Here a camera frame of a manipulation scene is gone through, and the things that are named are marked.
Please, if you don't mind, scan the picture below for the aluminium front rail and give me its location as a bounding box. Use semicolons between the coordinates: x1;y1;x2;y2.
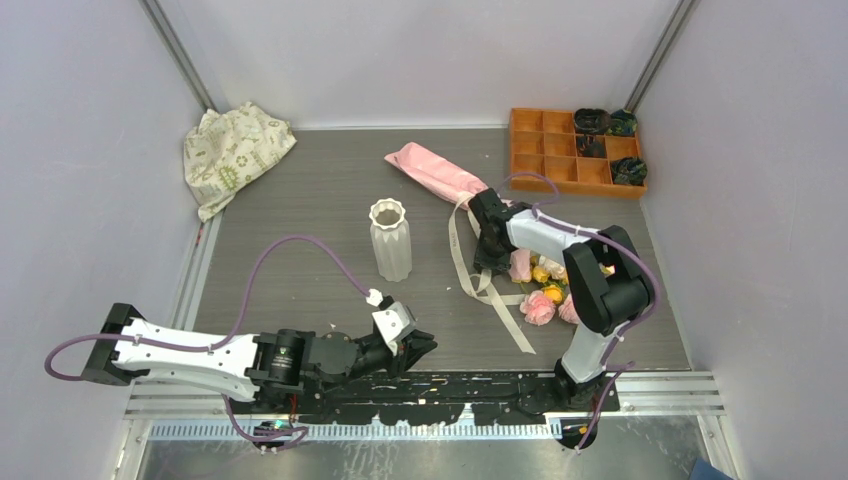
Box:
125;371;726;442

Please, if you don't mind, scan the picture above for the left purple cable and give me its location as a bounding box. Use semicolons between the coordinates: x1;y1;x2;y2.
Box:
43;234;382;454

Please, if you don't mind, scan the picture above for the left corner frame post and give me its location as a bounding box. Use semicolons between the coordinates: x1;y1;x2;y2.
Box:
139;0;217;110

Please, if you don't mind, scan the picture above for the white ribbed vase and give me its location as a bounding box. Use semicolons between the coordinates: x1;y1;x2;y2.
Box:
369;198;412;282

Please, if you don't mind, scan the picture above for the orange compartment tray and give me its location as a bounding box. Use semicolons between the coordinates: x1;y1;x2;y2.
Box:
509;108;647;199

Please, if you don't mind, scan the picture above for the pink flower bouquet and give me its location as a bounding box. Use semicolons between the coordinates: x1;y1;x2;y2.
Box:
384;142;580;326

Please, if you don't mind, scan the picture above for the corner frame post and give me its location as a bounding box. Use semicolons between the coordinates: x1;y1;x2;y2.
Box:
624;0;700;113
139;0;217;110

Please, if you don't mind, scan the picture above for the cream printed ribbon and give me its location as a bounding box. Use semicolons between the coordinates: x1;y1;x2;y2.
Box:
447;192;536;355

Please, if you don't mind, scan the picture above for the patterned sock front compartment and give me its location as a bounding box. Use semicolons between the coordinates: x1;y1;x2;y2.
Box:
610;157;648;186

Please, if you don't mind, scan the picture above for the right corner frame post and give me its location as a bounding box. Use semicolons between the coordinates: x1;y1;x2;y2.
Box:
624;0;700;113

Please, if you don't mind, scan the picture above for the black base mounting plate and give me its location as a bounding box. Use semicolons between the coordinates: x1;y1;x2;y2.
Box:
229;370;620;426

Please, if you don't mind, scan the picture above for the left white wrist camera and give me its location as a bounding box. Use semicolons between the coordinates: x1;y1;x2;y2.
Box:
366;289;417;356

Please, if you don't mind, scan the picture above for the cream patterned cloth bag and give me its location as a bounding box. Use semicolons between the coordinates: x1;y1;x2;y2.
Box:
183;101;297;223

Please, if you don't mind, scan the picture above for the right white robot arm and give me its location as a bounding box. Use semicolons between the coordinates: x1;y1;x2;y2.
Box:
467;189;659;411

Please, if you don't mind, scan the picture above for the green blue rolled sock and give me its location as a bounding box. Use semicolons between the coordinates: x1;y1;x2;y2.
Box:
607;109;638;137

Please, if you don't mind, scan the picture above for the dark rolled sock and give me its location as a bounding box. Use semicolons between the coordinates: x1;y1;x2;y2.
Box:
573;108;611;135

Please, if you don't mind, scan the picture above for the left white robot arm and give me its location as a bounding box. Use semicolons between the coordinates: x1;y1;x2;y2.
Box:
82;300;437;413

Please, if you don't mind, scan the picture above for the dark sock in tray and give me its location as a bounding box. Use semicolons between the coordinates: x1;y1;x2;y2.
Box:
576;135;607;158

